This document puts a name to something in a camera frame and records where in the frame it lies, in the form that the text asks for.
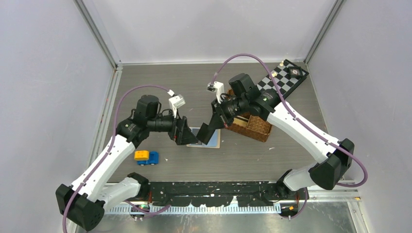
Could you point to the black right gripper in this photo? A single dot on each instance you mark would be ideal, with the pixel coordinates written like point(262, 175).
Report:
point(218, 120)

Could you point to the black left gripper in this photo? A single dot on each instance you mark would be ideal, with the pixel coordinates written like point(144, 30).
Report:
point(183, 135)

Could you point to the beige leather card holder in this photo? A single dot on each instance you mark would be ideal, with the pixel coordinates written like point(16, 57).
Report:
point(214, 141)

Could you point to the gold black-striped card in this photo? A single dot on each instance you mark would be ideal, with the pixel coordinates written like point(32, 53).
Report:
point(241, 121)

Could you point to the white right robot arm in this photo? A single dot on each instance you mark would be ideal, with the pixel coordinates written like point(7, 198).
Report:
point(329, 153)

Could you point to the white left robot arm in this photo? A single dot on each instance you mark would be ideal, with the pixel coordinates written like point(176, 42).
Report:
point(85, 200)

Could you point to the blue yellow toy car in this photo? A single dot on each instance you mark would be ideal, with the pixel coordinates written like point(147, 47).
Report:
point(145, 157)

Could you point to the woven wicker divided basket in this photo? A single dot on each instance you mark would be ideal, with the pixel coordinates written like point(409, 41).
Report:
point(257, 128)

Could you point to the black white chessboard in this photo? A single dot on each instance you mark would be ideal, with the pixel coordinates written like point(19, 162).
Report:
point(287, 85)

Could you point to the small black square box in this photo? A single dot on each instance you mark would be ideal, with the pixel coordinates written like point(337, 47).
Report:
point(295, 72)

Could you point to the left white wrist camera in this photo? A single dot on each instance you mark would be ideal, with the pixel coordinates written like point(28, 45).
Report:
point(175, 102)

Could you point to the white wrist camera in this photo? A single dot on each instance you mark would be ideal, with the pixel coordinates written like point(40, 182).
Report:
point(175, 102)
point(217, 88)

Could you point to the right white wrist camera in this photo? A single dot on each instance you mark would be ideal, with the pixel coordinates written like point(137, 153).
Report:
point(217, 88)

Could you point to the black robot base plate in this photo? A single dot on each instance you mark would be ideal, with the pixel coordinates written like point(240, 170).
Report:
point(216, 194)

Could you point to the aluminium frame rail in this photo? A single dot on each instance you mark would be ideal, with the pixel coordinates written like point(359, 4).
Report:
point(93, 20)

